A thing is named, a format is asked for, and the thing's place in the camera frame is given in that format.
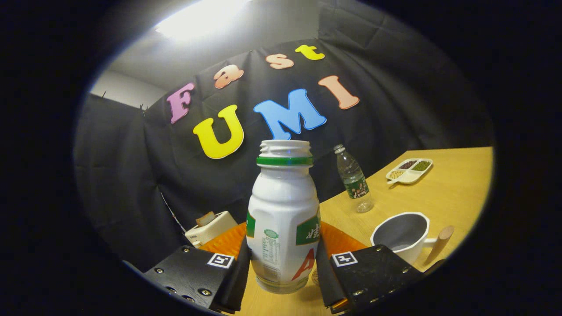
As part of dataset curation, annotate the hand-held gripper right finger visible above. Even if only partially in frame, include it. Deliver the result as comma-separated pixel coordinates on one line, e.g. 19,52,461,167
315,222,424,314

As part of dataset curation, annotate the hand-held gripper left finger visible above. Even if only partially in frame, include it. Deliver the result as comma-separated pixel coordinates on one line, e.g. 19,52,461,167
123,222,252,314

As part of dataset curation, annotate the white juice bottle green label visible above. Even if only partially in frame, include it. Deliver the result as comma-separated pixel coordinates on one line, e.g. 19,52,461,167
246,140,321,294

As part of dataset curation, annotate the white cup wooden handle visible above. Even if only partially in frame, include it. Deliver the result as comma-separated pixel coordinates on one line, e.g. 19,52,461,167
370,212,455,266

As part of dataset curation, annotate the clear plastic water bottle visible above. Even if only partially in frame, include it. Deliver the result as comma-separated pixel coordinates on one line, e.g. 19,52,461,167
333,144,375,214

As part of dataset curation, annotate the cream toaster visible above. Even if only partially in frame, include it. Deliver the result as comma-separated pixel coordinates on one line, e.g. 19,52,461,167
185,211,238,248

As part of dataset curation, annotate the white divided tray with beans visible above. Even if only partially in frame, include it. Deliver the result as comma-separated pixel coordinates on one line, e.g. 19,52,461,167
386,158,433,186

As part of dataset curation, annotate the wooden table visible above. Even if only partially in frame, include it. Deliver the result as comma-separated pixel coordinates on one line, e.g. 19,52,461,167
228,147,494,316

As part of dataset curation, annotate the thin white cable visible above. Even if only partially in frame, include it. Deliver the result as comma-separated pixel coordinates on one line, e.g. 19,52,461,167
160,192,187,234

